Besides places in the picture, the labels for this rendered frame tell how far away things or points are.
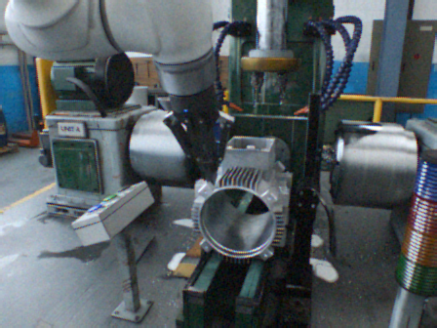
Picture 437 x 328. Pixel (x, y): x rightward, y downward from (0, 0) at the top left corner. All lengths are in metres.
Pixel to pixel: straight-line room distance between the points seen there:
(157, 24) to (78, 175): 0.79
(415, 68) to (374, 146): 5.40
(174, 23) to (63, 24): 0.14
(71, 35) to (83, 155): 0.68
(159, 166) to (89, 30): 0.61
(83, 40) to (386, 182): 0.76
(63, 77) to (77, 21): 0.70
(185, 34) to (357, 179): 0.62
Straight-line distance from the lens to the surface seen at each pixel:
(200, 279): 0.67
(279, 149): 1.10
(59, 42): 0.48
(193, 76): 0.47
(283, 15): 1.00
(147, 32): 0.44
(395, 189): 0.93
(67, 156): 1.15
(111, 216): 0.60
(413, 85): 6.29
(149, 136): 1.01
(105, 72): 1.09
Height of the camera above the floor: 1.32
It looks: 17 degrees down
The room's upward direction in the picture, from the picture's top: straight up
